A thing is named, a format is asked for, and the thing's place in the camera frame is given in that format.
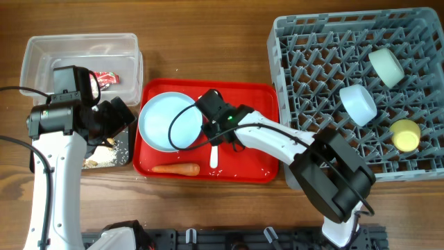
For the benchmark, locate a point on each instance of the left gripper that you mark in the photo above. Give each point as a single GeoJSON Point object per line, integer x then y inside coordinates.
{"type": "Point", "coordinates": [116, 113]}

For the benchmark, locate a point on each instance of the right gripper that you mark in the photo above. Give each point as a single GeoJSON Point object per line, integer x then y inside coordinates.
{"type": "Point", "coordinates": [209, 128]}

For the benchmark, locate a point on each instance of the white plastic spoon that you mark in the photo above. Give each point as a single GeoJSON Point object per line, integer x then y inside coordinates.
{"type": "Point", "coordinates": [214, 157]}

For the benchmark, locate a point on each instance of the red snack wrapper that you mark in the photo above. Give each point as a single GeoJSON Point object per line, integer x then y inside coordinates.
{"type": "Point", "coordinates": [103, 80]}

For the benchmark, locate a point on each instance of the orange carrot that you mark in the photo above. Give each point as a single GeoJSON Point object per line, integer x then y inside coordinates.
{"type": "Point", "coordinates": [185, 169]}

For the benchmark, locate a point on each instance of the light blue plate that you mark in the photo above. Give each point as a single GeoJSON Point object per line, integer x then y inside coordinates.
{"type": "Point", "coordinates": [169, 121]}

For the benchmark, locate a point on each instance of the small light blue bowl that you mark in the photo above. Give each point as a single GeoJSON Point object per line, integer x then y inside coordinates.
{"type": "Point", "coordinates": [358, 103]}

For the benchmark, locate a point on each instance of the yellow plastic cup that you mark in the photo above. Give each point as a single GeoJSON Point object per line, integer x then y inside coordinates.
{"type": "Point", "coordinates": [406, 135]}

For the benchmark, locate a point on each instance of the mint green bowl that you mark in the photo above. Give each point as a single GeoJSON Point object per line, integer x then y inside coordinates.
{"type": "Point", "coordinates": [387, 67]}

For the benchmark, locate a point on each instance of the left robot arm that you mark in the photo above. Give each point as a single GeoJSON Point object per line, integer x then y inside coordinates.
{"type": "Point", "coordinates": [55, 214]}

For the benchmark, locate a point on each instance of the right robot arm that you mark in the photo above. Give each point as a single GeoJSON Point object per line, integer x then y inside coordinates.
{"type": "Point", "coordinates": [334, 177]}

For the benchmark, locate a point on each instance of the grey dishwasher rack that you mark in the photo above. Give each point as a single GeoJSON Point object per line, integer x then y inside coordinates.
{"type": "Point", "coordinates": [312, 57]}

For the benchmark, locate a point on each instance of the black plastic tray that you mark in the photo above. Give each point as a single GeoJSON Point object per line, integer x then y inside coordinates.
{"type": "Point", "coordinates": [73, 136]}

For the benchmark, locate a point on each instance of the rice food scraps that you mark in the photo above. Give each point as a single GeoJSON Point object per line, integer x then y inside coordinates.
{"type": "Point", "coordinates": [116, 155]}

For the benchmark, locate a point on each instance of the red serving tray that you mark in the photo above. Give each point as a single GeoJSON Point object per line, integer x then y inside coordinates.
{"type": "Point", "coordinates": [240, 165]}

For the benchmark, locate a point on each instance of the clear plastic bin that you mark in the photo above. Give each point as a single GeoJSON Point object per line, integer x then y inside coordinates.
{"type": "Point", "coordinates": [118, 53]}

